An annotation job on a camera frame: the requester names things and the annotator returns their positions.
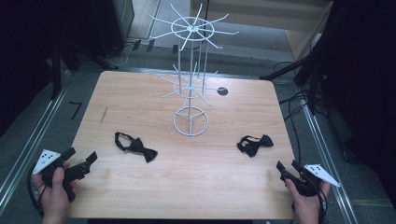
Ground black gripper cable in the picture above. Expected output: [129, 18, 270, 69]
[316, 183, 329, 224]
[27, 164, 45, 218]

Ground black bow tie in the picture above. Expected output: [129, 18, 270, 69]
[236, 133, 275, 159]
[114, 132, 159, 163]

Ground black metal stand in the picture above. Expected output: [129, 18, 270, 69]
[260, 55, 325, 113]
[50, 40, 120, 101]

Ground white wire display rack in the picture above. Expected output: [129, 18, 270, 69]
[148, 3, 240, 137]

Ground person's left hand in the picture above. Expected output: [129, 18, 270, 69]
[32, 160, 78, 224]

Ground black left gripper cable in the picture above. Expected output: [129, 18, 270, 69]
[27, 164, 45, 218]

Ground aluminium floor rail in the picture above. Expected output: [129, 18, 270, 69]
[303, 105, 359, 224]
[0, 69, 73, 208]

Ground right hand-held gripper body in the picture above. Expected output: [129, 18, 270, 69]
[279, 163, 342, 198]

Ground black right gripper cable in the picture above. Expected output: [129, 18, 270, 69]
[316, 183, 329, 224]

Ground black floor cables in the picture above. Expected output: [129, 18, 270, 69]
[274, 60, 328, 162]

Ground person's right hand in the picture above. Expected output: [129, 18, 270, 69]
[284, 178, 332, 224]

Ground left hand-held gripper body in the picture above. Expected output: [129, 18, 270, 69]
[32, 148, 92, 203]

